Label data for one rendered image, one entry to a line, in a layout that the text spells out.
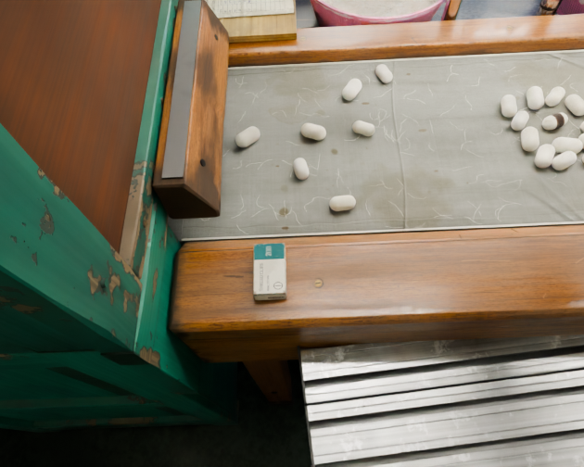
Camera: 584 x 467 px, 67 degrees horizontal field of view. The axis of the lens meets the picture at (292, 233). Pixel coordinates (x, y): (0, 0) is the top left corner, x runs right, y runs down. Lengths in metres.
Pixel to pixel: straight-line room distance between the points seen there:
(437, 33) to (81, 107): 0.55
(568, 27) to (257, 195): 0.54
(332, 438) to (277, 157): 0.36
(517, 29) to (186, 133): 0.54
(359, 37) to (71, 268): 0.56
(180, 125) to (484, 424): 0.48
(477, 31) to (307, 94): 0.28
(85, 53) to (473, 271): 0.43
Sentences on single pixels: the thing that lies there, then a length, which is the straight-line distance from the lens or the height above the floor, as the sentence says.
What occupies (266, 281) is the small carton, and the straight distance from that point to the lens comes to 0.47.
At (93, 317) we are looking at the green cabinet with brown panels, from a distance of 0.35.
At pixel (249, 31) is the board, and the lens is 0.74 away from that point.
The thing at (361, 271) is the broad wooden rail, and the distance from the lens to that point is 0.50.
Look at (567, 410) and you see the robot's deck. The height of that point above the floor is 0.67.
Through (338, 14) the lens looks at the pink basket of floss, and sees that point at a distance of 0.78.
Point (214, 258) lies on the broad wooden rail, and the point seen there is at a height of 0.76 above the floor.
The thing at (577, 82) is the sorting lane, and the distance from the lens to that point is 0.80.
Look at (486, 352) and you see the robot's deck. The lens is 0.61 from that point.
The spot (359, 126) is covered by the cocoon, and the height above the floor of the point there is 0.76.
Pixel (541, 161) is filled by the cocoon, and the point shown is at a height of 0.76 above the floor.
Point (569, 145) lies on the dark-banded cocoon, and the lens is 0.68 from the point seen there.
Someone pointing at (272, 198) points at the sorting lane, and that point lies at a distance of 0.57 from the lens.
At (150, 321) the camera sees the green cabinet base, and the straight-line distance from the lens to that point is 0.46.
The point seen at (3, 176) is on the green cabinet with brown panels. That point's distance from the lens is 0.27.
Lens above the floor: 1.22
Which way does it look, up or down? 62 degrees down
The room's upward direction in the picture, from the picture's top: 4 degrees counter-clockwise
